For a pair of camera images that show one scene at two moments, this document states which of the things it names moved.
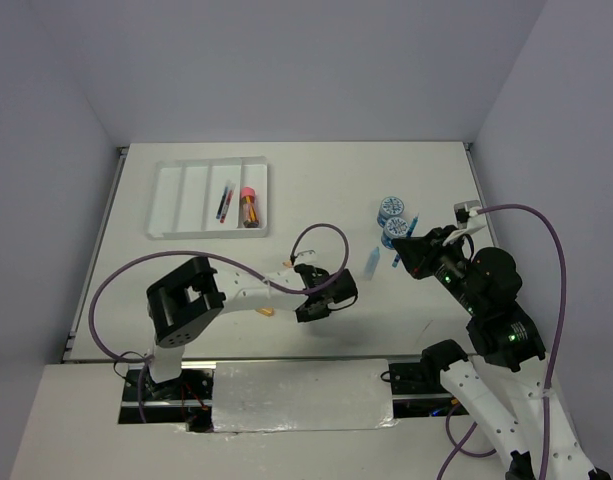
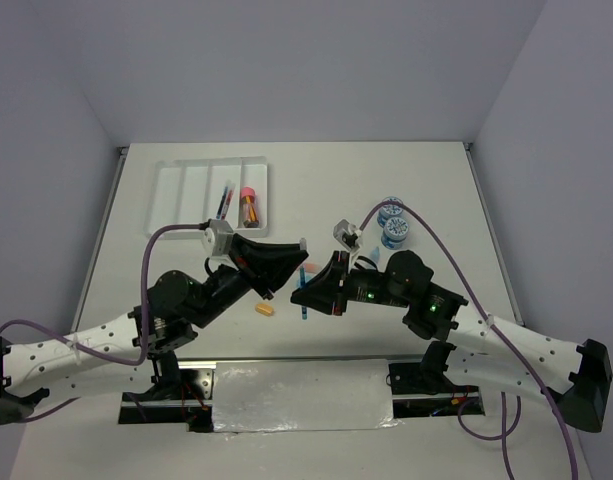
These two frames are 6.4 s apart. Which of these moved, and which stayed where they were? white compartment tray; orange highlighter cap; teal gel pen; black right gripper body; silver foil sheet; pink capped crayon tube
Moved: teal gel pen; black right gripper body
Stayed: pink capped crayon tube; orange highlighter cap; white compartment tray; silver foil sheet
